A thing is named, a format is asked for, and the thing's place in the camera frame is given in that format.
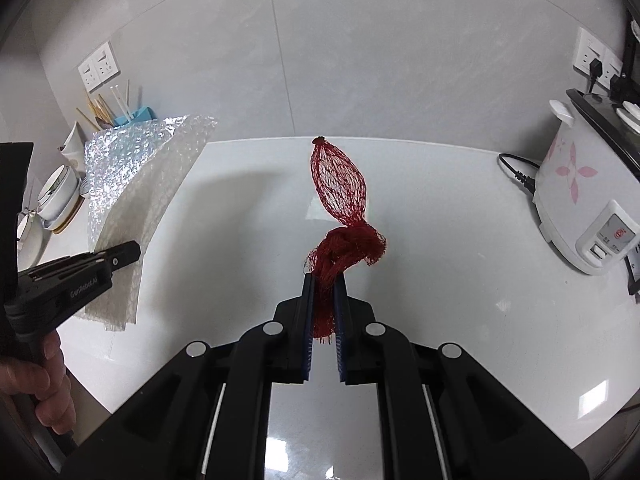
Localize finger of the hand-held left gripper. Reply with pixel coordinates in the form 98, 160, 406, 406
89, 239, 142, 274
17, 251, 99, 282

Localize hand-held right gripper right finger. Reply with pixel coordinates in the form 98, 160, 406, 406
334, 275, 591, 480

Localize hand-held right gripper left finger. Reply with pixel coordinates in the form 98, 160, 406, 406
60, 272, 317, 480

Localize clear bubble wrap sheet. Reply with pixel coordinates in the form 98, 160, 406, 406
75, 114, 219, 333

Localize red mesh net bag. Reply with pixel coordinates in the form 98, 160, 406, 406
304, 136, 387, 345

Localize person's left hand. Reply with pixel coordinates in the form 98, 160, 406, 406
0, 332, 76, 436

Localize wooden trivet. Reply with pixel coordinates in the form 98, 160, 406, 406
50, 195, 86, 235

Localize white bowl dark rim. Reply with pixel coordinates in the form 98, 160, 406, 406
37, 180, 82, 221
40, 164, 78, 201

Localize white ceramic jug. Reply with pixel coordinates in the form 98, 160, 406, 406
59, 121, 87, 173

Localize bundle of wooden chopsticks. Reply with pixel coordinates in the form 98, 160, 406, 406
76, 92, 113, 131

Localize white plastic straw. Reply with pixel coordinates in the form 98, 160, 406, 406
111, 85, 132, 121

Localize white floral rice cooker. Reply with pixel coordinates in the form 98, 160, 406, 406
532, 89, 640, 276

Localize black plug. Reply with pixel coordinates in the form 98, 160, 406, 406
586, 59, 603, 96

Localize black metal rack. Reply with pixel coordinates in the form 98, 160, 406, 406
607, 10, 640, 106

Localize white pot with handle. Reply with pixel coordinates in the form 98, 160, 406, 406
16, 207, 43, 271

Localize white wall socket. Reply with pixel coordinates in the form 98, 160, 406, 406
572, 26, 606, 73
78, 57, 101, 93
95, 41, 121, 86
600, 47, 623, 86

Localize black power cable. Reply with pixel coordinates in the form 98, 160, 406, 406
497, 153, 538, 193

